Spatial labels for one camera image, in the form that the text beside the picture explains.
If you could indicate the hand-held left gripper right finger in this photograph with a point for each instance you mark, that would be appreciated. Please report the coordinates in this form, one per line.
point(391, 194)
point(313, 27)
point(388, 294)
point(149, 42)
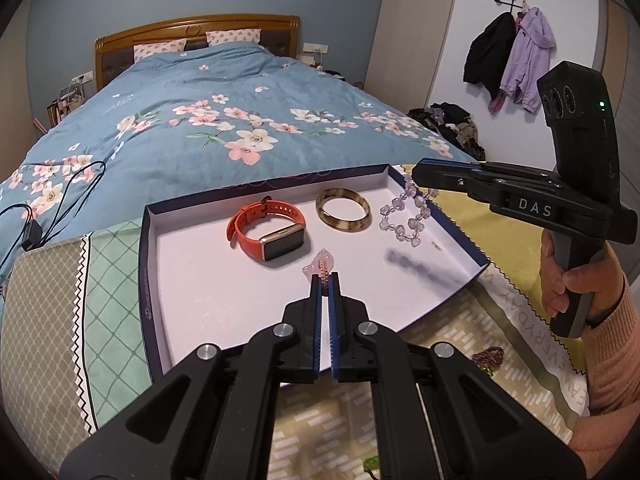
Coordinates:
point(334, 330)

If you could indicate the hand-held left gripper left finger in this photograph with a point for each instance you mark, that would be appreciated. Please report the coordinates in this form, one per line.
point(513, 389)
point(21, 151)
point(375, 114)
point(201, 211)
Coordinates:
point(315, 330)

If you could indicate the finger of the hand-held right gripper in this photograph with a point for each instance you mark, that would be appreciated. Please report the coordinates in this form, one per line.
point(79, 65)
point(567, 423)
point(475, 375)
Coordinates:
point(450, 177)
point(520, 174)

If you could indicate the pink braided pendant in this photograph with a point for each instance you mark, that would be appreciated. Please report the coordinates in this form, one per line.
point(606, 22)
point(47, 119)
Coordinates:
point(320, 262)

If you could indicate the navy box with white inside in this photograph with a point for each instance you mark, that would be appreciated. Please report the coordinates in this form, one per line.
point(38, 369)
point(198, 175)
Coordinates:
point(210, 280)

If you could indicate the green jade pendant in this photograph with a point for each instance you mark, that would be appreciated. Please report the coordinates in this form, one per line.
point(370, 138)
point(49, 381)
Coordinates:
point(372, 461)

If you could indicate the person's right forearm pink sleeve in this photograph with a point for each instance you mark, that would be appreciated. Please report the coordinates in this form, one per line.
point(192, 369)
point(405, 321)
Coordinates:
point(610, 370)

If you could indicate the person's right hand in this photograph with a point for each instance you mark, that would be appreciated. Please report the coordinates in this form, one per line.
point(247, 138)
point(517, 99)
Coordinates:
point(595, 280)

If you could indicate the pile of dark clothes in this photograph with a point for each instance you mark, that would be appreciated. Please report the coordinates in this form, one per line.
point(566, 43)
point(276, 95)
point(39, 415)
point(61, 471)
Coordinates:
point(460, 130)

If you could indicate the dark pink garment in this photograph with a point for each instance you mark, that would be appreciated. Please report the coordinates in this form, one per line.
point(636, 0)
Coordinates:
point(496, 102)

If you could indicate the purple jacket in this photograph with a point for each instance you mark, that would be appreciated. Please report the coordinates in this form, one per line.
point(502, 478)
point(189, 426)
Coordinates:
point(530, 60)

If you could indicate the wooden door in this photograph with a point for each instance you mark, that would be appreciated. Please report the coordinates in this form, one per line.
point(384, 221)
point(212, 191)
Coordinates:
point(617, 35)

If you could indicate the tortoiseshell bangle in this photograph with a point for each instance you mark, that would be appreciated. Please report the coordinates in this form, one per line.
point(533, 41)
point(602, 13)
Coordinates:
point(345, 226)

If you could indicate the black jacket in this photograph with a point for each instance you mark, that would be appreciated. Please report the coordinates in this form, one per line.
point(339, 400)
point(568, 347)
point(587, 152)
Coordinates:
point(487, 55)

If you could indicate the orange smartwatch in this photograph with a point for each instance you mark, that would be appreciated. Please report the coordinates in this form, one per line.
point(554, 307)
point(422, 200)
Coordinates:
point(240, 232)

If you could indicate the bedside table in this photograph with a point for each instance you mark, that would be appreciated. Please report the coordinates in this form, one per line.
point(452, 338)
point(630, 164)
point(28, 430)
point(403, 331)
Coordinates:
point(340, 77)

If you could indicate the beige wardrobe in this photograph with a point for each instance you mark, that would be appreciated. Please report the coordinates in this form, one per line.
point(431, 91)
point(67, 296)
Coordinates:
point(410, 30)

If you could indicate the patterned green beige blanket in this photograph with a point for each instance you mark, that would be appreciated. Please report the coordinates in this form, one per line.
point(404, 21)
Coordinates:
point(115, 280)

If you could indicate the white patterned pillow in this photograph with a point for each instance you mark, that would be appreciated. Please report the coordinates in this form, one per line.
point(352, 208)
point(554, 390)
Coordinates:
point(160, 49)
point(233, 36)

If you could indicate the bed with blue floral duvet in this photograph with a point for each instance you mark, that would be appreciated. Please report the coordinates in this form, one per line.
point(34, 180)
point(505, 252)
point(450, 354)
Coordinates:
point(200, 90)

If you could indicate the wooden bed headboard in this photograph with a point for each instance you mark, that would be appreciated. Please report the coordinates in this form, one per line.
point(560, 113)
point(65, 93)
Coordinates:
point(200, 25)

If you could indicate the bedside cosmetics rack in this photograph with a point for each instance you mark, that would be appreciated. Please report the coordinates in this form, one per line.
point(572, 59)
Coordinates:
point(65, 105)

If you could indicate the black wall coat hook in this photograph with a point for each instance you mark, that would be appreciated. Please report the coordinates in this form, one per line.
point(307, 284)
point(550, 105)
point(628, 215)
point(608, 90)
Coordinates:
point(511, 1)

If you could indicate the white wall outlet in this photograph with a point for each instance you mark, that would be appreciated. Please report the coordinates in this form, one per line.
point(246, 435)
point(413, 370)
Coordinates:
point(82, 78)
point(315, 48)

